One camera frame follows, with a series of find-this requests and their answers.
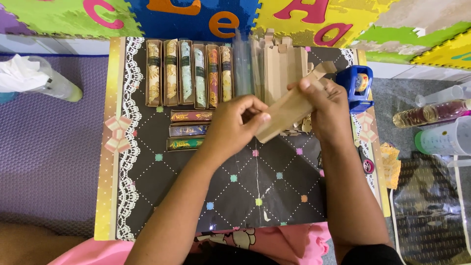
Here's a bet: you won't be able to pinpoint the person's left hand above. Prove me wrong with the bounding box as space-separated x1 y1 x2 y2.
202 94 272 163

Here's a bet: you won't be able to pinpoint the person's right hand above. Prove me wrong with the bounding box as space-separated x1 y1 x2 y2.
287 77 354 146

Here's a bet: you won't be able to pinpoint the brown cardboard sleeve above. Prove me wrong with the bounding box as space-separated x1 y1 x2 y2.
255 61 338 144

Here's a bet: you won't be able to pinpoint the blue tape dispenser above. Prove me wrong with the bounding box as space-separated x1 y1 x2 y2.
335 65 375 114

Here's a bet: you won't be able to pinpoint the blue gold patterned box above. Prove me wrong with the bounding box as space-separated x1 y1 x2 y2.
169 123 211 137

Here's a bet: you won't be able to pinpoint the clear tape roll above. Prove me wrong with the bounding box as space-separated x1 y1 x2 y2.
355 73 369 93

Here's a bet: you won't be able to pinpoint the maroon gold patterned box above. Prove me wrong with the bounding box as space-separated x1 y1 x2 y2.
170 110 214 123

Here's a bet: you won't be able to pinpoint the green gold patterned box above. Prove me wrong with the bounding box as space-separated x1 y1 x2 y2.
166 136 207 152

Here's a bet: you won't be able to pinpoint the stack of clear plastic sleeves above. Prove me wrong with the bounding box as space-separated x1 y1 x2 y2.
233 29 254 97

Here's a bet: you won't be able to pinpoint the row of patterned roll boxes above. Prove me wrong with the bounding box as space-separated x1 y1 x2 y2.
145 39 235 110

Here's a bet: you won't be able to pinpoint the stack of brown cardboard blanks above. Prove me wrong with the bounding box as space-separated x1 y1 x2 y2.
250 29 314 108

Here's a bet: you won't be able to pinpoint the black dotted lace-print board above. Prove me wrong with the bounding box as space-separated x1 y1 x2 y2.
94 36 391 241

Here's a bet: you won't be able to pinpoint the gold patterned paper pieces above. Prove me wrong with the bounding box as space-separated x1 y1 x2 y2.
380 143 402 190

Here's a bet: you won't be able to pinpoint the green foam puzzle mat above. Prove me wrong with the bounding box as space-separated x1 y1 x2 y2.
353 21 471 64
0 0 143 40

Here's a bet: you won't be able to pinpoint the bottle of amber liquid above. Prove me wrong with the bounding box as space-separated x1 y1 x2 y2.
392 99 471 129

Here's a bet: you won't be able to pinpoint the yellow foam puzzle mat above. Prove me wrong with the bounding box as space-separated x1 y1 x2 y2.
252 0 399 48
410 31 471 70

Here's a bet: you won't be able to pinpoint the clear plastic measuring tube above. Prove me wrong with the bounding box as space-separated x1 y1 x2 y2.
415 82 471 107

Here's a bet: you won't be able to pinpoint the clear measuring cup green base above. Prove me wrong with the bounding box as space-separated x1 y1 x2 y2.
414 116 471 157

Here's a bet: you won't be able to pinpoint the blue foam puzzle mat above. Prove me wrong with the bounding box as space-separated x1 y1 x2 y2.
126 0 261 42

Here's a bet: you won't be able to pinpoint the person's pink printed clothing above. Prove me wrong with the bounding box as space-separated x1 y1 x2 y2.
47 222 332 265

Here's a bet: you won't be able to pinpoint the clear plastic bag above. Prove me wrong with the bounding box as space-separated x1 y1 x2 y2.
389 154 471 265

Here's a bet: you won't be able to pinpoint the person's black sleeve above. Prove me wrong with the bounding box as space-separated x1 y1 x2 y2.
341 244 405 265

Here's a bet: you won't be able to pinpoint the clear bottle with green base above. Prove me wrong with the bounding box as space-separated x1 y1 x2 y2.
26 56 84 103

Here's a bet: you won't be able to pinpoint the purple textured floor mat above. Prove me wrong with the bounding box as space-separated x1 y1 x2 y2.
0 54 110 237

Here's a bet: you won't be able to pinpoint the white crumpled tissue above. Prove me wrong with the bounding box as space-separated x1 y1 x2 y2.
0 54 51 93

